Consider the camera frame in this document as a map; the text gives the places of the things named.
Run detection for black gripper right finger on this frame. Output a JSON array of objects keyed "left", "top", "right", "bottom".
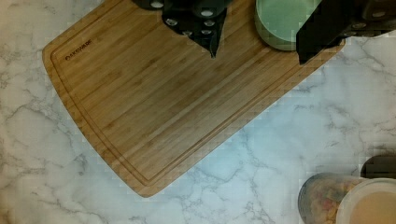
[{"left": 296, "top": 0, "right": 396, "bottom": 64}]

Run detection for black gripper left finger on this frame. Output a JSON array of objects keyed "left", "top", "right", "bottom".
[{"left": 132, "top": 0, "right": 233, "bottom": 58}]

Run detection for bamboo cutting board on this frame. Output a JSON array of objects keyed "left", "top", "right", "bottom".
[{"left": 42, "top": 0, "right": 335, "bottom": 197}]

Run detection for green ceramic plate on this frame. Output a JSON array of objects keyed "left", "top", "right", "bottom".
[{"left": 254, "top": 0, "right": 322, "bottom": 51}]

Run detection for dark glass jar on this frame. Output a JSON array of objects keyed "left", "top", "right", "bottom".
[{"left": 298, "top": 173, "right": 365, "bottom": 224}]

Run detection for clear jar beige contents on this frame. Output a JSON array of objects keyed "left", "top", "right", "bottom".
[{"left": 336, "top": 178, "right": 396, "bottom": 224}]

